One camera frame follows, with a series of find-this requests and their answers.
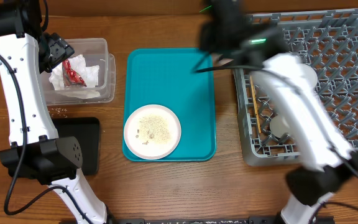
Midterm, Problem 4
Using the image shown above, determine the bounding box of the red snack wrapper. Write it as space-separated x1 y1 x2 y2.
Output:
62 60 86 87

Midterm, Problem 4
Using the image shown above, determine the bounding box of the black tray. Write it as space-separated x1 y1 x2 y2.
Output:
52 117 101 176

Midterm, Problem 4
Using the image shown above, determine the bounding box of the large pink plate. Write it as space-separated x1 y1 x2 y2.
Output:
124 105 181 161

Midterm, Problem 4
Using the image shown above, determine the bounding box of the wooden chopstick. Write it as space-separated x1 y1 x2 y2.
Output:
249 76 262 134

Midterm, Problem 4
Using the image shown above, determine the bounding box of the white cup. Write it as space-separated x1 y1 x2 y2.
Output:
270 114 291 138

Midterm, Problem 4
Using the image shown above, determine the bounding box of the white grey bowl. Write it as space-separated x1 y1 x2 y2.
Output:
301 64 318 88

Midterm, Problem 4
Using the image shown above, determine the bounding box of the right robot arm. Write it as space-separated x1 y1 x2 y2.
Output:
200 0 358 223

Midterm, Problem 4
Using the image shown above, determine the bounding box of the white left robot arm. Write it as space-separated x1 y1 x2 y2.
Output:
0 1 116 223

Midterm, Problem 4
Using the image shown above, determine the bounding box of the grey dishwasher rack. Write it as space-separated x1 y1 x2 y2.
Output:
233 8 358 166

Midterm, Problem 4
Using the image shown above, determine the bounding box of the clear plastic bin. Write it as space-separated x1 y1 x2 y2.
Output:
41 38 116 106

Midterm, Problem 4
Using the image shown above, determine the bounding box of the teal plastic tray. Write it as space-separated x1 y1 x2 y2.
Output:
124 48 217 162

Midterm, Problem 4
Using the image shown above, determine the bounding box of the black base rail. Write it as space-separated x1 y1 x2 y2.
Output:
59 216 335 224

